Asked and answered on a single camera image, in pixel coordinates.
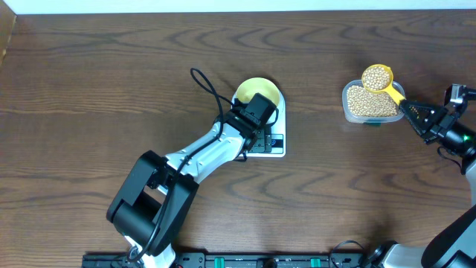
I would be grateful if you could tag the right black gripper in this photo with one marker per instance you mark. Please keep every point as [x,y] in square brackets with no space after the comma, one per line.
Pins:
[437,122]

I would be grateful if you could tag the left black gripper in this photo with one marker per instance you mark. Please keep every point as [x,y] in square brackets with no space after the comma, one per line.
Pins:
[264,141]

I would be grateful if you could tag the yellow measuring scoop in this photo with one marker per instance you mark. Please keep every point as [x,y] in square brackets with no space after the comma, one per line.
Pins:
[378,79]

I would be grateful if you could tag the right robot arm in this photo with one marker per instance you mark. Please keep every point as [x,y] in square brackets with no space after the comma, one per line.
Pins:
[455,245]

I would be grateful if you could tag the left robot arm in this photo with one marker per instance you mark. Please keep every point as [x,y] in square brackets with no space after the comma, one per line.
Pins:
[152,203]

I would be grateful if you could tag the white digital kitchen scale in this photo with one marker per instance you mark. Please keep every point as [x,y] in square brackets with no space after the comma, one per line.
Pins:
[277,137]

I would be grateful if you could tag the pale yellow bowl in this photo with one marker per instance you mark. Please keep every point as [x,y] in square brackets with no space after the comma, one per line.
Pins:
[258,85]

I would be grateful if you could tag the soybeans pile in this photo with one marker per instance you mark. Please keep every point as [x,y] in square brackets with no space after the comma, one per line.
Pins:
[366,104]

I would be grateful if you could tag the clear plastic container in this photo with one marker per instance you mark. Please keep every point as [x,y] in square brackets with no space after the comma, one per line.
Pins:
[365,120]

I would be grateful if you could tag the cardboard box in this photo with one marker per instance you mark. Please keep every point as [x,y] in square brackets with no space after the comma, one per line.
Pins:
[7,24]

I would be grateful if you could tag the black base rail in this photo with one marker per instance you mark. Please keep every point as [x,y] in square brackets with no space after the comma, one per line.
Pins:
[201,260]

